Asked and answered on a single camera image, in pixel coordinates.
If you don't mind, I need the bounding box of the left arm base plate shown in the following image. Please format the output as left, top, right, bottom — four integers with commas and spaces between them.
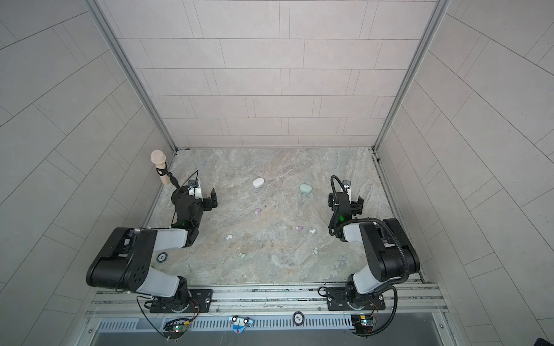
144, 289, 213, 314

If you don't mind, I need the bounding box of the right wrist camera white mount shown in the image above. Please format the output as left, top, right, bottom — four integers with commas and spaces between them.
342, 180, 351, 194

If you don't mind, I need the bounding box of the beige microphone on black stand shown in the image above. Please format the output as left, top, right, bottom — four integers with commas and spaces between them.
150, 150, 180, 189

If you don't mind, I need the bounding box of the left green circuit board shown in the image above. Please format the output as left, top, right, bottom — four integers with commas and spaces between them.
163, 318, 191, 340

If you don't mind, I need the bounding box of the blue white small device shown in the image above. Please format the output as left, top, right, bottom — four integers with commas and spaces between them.
229, 316, 252, 334

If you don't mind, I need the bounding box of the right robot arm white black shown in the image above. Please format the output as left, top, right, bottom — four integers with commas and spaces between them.
327, 192, 421, 310

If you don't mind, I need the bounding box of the aluminium rail frame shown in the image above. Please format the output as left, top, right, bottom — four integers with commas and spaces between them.
85, 281, 448, 318

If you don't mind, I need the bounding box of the green circuit board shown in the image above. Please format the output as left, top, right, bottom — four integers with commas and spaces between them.
351, 314, 375, 336
163, 318, 191, 340

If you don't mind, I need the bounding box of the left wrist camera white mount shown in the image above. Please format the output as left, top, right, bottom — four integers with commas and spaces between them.
188, 179, 203, 200

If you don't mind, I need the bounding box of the right green circuit board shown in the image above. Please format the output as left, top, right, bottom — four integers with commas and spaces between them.
351, 314, 375, 336

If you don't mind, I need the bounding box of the round marker on table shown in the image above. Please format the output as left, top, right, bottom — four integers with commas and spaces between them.
156, 252, 168, 263

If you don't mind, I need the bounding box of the round black sticker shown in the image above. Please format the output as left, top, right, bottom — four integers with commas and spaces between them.
292, 311, 305, 327

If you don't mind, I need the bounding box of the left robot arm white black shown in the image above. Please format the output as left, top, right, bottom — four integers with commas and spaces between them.
86, 188, 218, 314

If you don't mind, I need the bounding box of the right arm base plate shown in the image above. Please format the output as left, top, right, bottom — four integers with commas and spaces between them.
318, 286, 386, 311

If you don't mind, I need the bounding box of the white earbud charging case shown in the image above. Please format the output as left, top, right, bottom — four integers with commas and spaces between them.
252, 177, 265, 189

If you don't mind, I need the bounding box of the green earbud charging case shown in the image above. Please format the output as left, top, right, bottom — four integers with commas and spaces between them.
299, 184, 312, 194

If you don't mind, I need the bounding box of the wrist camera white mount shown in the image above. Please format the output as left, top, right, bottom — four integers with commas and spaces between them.
342, 180, 351, 194
188, 179, 203, 200

